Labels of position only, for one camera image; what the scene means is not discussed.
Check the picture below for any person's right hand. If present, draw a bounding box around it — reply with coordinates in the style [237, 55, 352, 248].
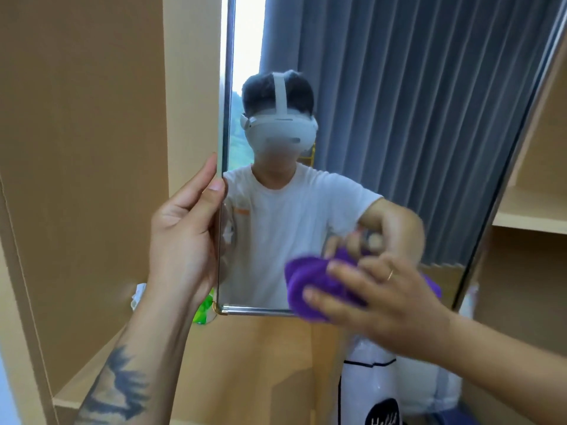
[303, 254, 454, 364]

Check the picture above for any person's left hand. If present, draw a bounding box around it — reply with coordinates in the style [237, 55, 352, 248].
[148, 152, 227, 308]

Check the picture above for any purple cleaning cloth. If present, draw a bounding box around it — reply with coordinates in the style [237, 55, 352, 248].
[284, 245, 443, 323]

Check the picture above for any pull-out wardrobe mirror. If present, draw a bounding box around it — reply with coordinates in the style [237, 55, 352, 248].
[213, 0, 567, 317]

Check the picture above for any person's left forearm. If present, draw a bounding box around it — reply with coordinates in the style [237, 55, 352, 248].
[73, 292, 200, 425]

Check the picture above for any light wooden wardrobe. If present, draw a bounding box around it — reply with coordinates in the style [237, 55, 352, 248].
[0, 0, 567, 425]

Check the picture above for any paper cup with tissue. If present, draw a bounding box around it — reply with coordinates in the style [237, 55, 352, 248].
[129, 283, 148, 311]

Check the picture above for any green tissue packet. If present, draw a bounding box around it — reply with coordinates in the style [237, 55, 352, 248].
[193, 289, 217, 326]

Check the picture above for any blue plastic bag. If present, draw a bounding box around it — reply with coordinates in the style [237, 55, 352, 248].
[429, 407, 468, 425]

